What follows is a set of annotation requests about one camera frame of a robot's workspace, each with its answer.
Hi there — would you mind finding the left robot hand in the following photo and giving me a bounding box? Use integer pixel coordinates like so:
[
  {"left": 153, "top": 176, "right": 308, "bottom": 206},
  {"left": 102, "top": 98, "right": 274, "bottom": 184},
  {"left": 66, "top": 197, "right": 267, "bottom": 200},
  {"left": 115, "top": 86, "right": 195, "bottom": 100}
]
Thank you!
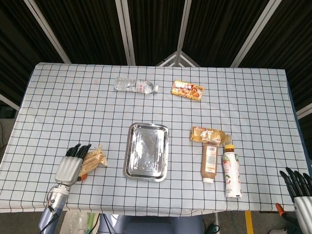
[{"left": 54, "top": 143, "right": 92, "bottom": 188}]

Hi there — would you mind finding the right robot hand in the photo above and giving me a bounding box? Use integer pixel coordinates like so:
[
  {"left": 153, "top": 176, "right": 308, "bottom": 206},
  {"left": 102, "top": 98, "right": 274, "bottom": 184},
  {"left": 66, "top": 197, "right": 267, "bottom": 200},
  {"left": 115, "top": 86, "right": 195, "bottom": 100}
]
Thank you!
[{"left": 279, "top": 167, "right": 312, "bottom": 232}]

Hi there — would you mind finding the clear plastic-wrapped cracker packet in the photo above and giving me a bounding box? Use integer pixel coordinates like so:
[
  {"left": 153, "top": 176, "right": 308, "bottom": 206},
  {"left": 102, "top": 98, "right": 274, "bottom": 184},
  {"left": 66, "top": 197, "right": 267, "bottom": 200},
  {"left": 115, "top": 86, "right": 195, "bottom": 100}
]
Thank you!
[{"left": 79, "top": 144, "right": 108, "bottom": 176}]

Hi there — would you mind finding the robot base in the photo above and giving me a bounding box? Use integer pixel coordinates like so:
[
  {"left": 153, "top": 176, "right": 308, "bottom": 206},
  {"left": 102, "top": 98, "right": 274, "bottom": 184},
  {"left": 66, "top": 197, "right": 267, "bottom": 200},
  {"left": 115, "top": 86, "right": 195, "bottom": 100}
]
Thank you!
[{"left": 97, "top": 214, "right": 204, "bottom": 234}]

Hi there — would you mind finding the stainless steel tray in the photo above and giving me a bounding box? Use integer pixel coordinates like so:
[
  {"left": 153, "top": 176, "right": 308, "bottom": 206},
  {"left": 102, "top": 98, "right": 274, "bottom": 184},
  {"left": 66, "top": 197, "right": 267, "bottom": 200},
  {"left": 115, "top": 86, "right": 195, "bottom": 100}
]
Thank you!
[{"left": 123, "top": 122, "right": 170, "bottom": 182}]

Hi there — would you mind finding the yellow packaged bread bag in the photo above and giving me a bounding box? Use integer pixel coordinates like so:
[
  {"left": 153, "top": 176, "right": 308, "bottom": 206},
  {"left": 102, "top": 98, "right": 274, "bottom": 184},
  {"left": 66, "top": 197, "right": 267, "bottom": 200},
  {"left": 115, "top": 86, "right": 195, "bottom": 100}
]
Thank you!
[{"left": 190, "top": 126, "right": 233, "bottom": 146}]

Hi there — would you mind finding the white drink bottle yellow cap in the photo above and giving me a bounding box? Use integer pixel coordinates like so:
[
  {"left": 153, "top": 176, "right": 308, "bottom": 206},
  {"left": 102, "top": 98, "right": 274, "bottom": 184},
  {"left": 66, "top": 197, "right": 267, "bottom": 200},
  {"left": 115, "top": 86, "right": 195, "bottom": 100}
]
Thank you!
[{"left": 221, "top": 144, "right": 243, "bottom": 199}]

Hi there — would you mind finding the brown sauce squeeze bottle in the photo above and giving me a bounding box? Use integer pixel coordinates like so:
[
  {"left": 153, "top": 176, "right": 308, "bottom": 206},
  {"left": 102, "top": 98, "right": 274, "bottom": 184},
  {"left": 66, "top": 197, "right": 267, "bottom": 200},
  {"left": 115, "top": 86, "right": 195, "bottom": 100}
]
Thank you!
[{"left": 200, "top": 142, "right": 218, "bottom": 183}]

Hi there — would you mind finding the blue checkered tablecloth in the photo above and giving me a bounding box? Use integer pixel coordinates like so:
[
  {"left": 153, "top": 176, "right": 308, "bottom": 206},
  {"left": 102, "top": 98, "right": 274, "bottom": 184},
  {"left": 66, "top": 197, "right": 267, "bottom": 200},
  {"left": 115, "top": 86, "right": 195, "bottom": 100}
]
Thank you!
[{"left": 0, "top": 62, "right": 312, "bottom": 217}]

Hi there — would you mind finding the clear plastic water bottle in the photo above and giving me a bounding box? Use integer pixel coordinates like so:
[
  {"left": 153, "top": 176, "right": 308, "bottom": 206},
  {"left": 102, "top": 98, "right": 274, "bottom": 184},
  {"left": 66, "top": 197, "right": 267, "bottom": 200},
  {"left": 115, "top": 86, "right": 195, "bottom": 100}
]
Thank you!
[{"left": 114, "top": 77, "right": 159, "bottom": 94}]

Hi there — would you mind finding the orange snack package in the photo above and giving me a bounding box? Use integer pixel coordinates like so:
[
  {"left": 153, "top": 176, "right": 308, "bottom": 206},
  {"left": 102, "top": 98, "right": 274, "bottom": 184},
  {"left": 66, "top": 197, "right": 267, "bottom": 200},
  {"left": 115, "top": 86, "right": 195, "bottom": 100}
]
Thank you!
[{"left": 171, "top": 80, "right": 205, "bottom": 101}]

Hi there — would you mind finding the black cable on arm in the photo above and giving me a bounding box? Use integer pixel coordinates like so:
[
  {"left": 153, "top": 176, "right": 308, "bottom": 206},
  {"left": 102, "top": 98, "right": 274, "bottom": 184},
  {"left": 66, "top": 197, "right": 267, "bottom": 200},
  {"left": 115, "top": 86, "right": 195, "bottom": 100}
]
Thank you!
[{"left": 39, "top": 205, "right": 59, "bottom": 234}]

